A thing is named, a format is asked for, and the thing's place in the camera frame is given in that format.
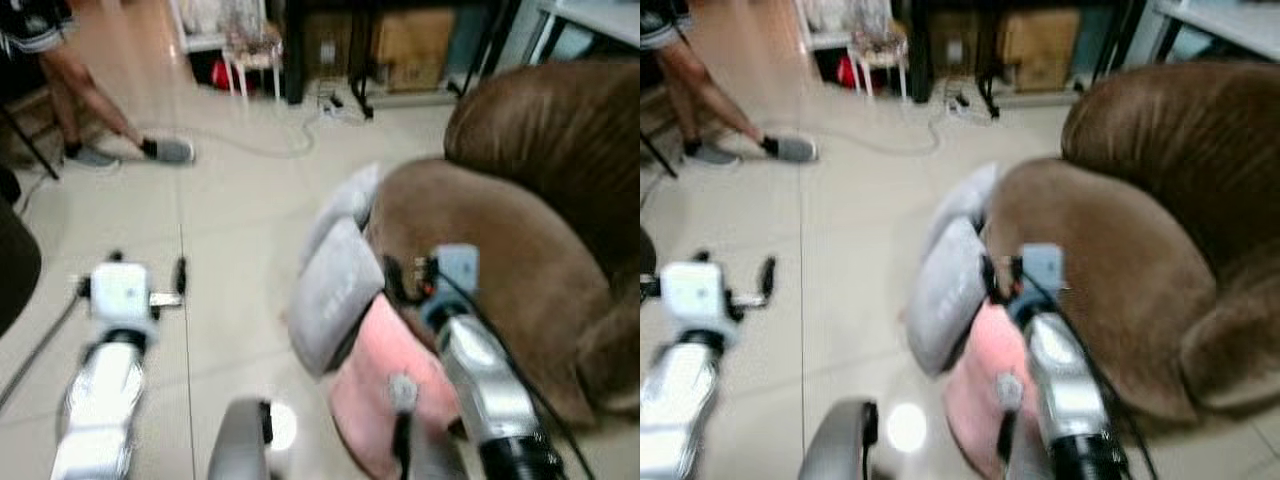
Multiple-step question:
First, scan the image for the large grey pillow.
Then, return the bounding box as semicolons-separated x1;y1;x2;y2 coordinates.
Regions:
906;216;991;378
288;218;387;380

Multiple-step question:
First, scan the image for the small grey pillow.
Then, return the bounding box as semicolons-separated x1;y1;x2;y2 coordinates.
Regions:
918;162;999;263
298;162;383;273

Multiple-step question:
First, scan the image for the pink pillow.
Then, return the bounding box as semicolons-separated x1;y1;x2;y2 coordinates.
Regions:
327;294;463;480
942;300;1023;480

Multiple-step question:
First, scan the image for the brown plush sofa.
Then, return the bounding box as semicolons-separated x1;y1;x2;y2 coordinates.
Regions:
362;58;641;429
982;58;1280;423

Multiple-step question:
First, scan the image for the dark round chair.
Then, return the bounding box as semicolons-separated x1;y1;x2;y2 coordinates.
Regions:
0;165;43;339

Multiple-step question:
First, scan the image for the person in dark shorts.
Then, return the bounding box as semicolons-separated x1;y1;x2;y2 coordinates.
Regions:
640;0;820;168
0;0;197;169

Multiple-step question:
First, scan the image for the grey robot leg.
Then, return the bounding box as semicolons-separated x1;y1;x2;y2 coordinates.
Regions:
798;398;880;480
207;398;274;480

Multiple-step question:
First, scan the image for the white power strip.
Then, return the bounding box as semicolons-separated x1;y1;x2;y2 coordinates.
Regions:
944;92;993;123
317;94;369;124

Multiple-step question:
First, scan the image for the large cardboard box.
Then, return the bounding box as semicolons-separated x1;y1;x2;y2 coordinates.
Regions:
998;8;1082;93
374;9;457;93

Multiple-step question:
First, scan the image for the white stool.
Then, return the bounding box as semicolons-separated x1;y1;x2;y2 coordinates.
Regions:
221;22;285;103
848;22;910;103

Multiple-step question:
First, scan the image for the small cardboard box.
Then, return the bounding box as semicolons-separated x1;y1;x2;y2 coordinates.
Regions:
930;12;987;79
304;12;353;83

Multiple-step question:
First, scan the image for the black tripod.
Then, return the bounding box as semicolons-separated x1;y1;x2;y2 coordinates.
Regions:
1076;0;1149;93
452;0;523;99

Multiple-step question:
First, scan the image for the white table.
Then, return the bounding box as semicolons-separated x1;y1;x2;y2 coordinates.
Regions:
1148;0;1280;63
527;0;641;63

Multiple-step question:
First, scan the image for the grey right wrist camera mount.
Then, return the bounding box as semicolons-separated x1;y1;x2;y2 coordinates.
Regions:
1020;243;1065;299
435;244;481;303

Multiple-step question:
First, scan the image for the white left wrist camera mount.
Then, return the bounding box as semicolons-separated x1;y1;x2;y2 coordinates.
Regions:
660;262;737;327
86;262;161;327

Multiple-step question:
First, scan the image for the grey knob with black cable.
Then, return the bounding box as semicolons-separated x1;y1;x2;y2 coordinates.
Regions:
388;371;421;480
994;371;1025;480

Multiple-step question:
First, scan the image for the grey cable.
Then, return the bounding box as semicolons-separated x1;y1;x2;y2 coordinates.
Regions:
0;290;85;413

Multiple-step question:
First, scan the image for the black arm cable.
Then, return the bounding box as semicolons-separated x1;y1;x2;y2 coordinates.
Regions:
438;262;597;480
1020;262;1161;480

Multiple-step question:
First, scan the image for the white floor cable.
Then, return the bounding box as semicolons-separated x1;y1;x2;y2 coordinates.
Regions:
185;102;323;161
812;100;951;158

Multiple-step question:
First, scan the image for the black shelf post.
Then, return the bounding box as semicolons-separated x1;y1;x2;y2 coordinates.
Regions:
282;0;308;107
908;0;935;105

